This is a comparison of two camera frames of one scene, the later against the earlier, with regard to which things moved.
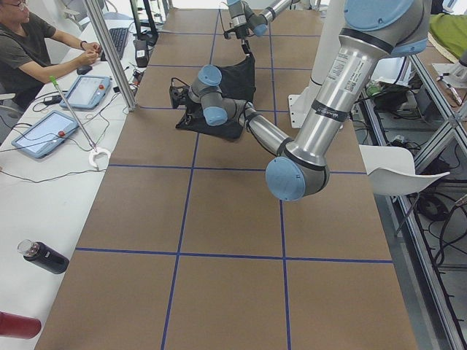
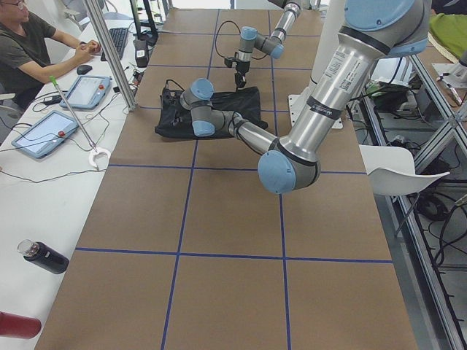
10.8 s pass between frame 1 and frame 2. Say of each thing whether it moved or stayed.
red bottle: stayed
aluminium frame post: stayed
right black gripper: moved
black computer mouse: stayed
